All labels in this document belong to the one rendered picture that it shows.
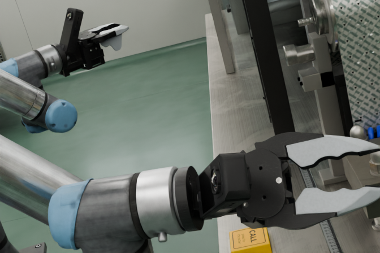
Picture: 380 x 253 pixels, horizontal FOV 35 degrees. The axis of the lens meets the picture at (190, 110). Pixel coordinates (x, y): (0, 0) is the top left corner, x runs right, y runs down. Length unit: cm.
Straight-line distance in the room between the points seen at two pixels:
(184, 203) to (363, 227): 54
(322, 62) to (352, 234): 32
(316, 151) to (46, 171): 36
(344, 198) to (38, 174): 39
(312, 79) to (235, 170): 65
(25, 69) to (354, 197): 105
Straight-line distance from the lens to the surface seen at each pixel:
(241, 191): 55
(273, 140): 64
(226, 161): 56
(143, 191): 66
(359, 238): 110
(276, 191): 63
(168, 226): 66
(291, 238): 113
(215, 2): 210
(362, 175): 101
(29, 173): 80
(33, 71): 153
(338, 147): 64
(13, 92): 138
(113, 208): 67
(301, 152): 64
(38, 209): 81
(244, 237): 111
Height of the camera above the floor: 150
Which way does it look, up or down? 19 degrees down
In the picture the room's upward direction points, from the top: 15 degrees counter-clockwise
